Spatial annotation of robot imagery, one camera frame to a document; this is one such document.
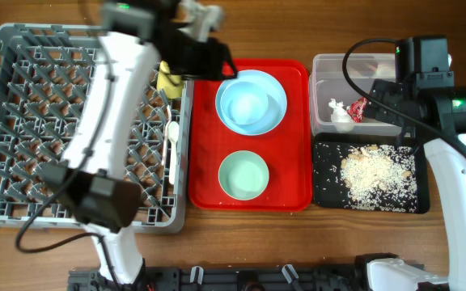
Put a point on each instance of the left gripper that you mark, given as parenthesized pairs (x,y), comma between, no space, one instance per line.
(215,67)

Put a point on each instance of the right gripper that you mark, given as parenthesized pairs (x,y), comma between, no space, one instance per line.
(387,90)

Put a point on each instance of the yellow plastic cup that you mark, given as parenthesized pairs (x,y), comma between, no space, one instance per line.
(172,85)

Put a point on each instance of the red snack wrapper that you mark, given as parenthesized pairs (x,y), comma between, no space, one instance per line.
(356,109)

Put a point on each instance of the white plastic spoon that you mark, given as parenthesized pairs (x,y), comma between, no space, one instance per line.
(173,135)

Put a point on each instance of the light blue bowl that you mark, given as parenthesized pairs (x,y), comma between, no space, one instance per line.
(243,103)

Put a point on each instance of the white tissue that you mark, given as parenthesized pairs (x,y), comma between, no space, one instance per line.
(340,118)

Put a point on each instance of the green bowl with food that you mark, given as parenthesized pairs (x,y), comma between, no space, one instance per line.
(243,175)

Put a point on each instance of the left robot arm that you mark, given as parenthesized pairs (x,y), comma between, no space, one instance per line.
(89,180)

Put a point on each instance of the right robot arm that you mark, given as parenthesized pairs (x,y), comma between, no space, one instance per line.
(446,154)

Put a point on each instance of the grey dishwasher rack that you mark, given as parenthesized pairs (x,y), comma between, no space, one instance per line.
(45,73)

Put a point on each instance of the light blue plate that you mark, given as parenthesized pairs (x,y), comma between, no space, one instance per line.
(277,103)

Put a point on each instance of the clear plastic bin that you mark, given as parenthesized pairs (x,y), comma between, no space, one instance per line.
(327,82)

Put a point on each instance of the red plastic tray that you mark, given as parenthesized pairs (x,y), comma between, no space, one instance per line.
(286,149)

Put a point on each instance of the black plastic tray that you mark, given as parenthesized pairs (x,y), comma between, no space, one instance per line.
(330,191)

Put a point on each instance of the spilled rice and peanuts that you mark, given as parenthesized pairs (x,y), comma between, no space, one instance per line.
(369,168)

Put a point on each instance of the black aluminium base frame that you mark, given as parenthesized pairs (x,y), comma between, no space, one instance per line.
(288,277)

